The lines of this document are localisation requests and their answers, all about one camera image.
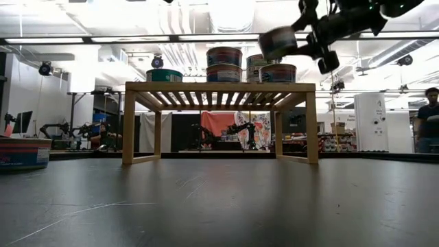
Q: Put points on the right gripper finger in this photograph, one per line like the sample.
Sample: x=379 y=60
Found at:
x=327 y=63
x=308 y=12

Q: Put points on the Wild Planet pink salmon can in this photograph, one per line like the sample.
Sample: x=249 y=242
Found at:
x=224 y=73
x=278 y=43
x=224 y=56
x=278 y=73

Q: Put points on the teal label seafood can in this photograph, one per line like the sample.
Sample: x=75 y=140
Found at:
x=164 y=76

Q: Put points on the pale lid seafood can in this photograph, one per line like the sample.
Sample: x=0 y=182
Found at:
x=24 y=154

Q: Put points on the black background robot arm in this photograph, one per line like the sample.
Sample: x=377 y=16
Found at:
x=85 y=129
x=56 y=127
x=207 y=137
x=248 y=128

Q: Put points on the wooden slatted shelf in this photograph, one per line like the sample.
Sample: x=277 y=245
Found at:
x=223 y=86

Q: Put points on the thin hanging pole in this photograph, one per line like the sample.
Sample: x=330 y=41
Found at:
x=332 y=113

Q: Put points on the cardboard box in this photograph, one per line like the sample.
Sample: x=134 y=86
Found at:
x=337 y=127

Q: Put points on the white tall cabinet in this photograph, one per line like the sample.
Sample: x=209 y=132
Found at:
x=372 y=120

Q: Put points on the cluttered background table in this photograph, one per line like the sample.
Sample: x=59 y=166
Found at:
x=298 y=142

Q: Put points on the floral hanging cloth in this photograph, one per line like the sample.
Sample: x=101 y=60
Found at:
x=262 y=128

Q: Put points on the person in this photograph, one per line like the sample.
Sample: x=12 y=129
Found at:
x=428 y=120
x=103 y=136

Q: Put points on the orange hanging cloth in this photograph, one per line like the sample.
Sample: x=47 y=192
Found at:
x=219 y=120

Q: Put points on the long ceiling light strip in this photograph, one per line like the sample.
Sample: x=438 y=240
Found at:
x=44 y=40

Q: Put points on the white hanging cloth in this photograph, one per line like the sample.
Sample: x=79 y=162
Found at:
x=151 y=130

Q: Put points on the blue container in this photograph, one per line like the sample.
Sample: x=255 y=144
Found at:
x=100 y=117

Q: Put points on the black floor stand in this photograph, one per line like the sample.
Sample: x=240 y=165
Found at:
x=72 y=113

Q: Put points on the black monitor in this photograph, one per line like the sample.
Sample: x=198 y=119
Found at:
x=23 y=121

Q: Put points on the pink paper sheet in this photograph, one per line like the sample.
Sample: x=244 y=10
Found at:
x=8 y=131

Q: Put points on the black ceiling camera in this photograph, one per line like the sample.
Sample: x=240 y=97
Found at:
x=157 y=61
x=337 y=85
x=45 y=68
x=404 y=60

